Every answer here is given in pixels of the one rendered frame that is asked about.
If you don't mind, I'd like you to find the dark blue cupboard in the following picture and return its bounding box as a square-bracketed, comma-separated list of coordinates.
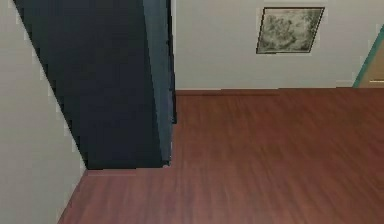
[12, 0, 178, 171]

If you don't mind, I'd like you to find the framed grey-green picture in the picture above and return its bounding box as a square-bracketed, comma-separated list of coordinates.
[255, 6, 326, 55]

